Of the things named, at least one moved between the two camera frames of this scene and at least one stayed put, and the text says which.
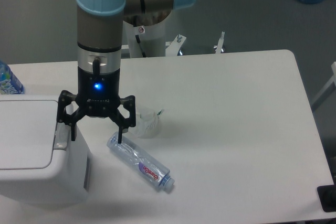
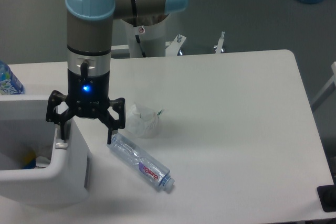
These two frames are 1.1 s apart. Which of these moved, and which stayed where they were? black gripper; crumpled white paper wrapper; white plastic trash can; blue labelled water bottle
Moved: black gripper
Stayed: blue labelled water bottle; crumpled white paper wrapper; white plastic trash can
